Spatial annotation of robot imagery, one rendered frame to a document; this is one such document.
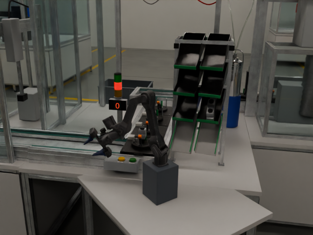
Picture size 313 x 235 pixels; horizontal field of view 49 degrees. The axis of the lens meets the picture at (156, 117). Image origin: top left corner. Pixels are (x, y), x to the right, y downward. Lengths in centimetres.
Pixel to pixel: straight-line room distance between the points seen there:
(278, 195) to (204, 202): 116
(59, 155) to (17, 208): 50
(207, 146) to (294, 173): 96
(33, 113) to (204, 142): 156
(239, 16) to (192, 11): 160
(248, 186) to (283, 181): 84
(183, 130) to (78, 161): 70
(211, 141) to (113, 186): 66
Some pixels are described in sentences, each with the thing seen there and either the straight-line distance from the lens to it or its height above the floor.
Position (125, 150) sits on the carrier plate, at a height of 97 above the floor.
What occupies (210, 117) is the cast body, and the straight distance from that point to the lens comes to 207.
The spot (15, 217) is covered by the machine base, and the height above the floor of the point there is 46.
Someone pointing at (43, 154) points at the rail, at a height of 93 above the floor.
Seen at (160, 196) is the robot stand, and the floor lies 91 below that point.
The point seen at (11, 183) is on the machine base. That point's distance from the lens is 248.
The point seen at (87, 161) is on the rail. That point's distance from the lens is 223.
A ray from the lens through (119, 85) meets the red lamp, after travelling 228.
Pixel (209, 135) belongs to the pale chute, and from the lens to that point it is 219.
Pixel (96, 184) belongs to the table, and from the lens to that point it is 207.
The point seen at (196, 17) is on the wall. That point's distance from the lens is 1256.
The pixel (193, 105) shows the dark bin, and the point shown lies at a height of 125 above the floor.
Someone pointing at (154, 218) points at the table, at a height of 86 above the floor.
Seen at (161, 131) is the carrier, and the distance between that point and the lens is 251.
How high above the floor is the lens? 191
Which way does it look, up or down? 20 degrees down
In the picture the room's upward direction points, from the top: 1 degrees clockwise
